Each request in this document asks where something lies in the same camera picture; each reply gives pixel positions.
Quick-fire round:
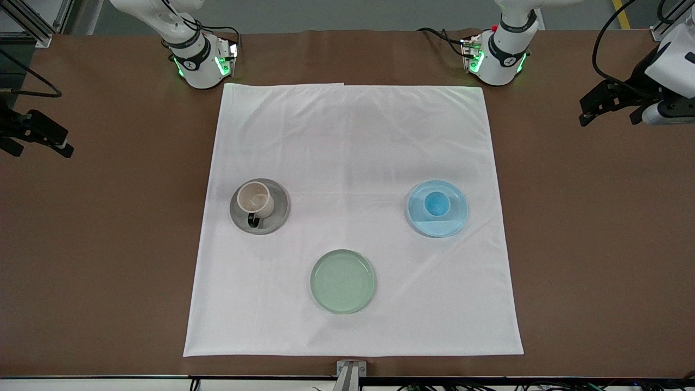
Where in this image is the light blue cup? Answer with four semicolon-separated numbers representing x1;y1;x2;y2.
422;191;452;221

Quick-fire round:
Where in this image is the white mug with black handle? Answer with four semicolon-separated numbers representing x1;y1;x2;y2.
236;180;276;229

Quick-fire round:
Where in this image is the light blue plate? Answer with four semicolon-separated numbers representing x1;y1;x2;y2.
407;180;469;238

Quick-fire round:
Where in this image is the gray plate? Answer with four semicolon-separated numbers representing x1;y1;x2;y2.
229;178;290;236

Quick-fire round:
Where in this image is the light green plate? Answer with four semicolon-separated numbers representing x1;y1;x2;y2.
309;249;377;315

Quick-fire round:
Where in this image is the white cloth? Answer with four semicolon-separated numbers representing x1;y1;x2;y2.
183;83;525;358

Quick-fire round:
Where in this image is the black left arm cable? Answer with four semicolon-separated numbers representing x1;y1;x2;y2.
591;0;653;99

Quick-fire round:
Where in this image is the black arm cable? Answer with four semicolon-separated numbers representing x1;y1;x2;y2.
0;49;64;99
591;0;653;99

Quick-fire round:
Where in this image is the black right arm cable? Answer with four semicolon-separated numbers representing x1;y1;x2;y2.
0;49;64;99

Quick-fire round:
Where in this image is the aluminium frame profile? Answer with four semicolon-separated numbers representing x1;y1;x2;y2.
0;0;74;48
649;0;686;42

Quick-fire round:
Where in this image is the black left base cable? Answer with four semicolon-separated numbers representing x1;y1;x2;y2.
416;27;479;58

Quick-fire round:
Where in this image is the metal table edge bracket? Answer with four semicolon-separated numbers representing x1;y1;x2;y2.
332;360;368;391

